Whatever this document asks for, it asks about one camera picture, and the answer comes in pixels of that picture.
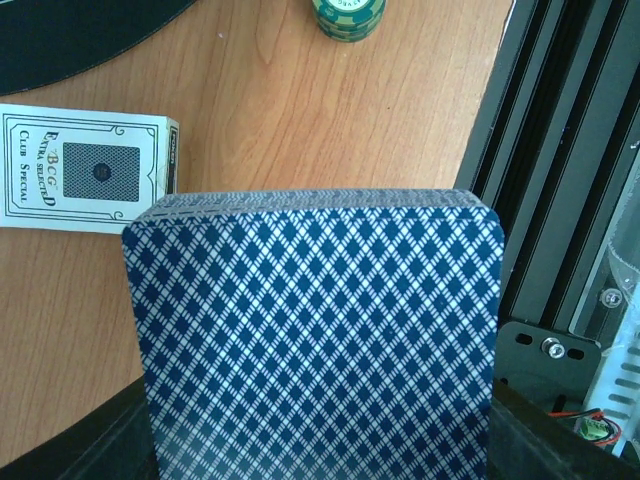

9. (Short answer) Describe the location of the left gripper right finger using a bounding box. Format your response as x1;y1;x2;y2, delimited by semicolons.
487;380;639;480

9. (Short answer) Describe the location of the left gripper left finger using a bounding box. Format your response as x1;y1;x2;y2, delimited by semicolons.
1;378;159;479

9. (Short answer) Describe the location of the green poker chip stack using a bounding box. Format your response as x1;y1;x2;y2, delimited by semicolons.
311;0;387;43

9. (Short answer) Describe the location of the green circuit board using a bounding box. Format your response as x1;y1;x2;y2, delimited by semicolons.
577;416;621;445

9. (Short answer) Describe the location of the round black poker mat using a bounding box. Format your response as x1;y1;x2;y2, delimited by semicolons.
1;0;193;96

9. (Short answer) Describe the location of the light blue cable duct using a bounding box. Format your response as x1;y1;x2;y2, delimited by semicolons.
585;316;639;456

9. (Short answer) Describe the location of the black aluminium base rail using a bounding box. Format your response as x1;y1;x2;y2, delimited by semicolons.
456;1;639;411

